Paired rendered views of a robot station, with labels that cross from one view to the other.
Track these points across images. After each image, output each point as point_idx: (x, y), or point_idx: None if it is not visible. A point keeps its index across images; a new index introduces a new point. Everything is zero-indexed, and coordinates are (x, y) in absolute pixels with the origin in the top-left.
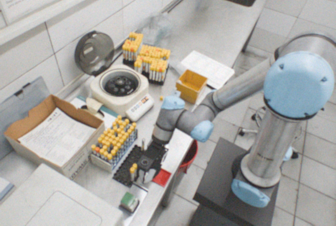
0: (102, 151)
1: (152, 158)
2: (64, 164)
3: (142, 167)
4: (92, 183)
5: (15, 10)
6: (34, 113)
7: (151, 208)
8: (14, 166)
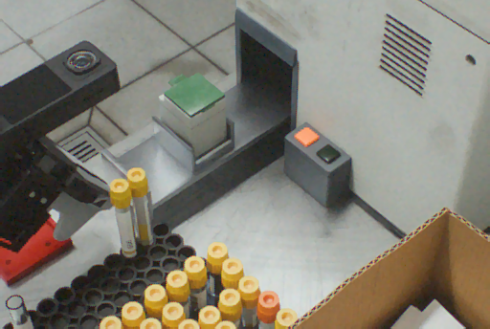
0: (248, 276)
1: (42, 71)
2: (434, 217)
3: (101, 52)
4: (321, 299)
5: None
6: None
7: (116, 153)
8: None
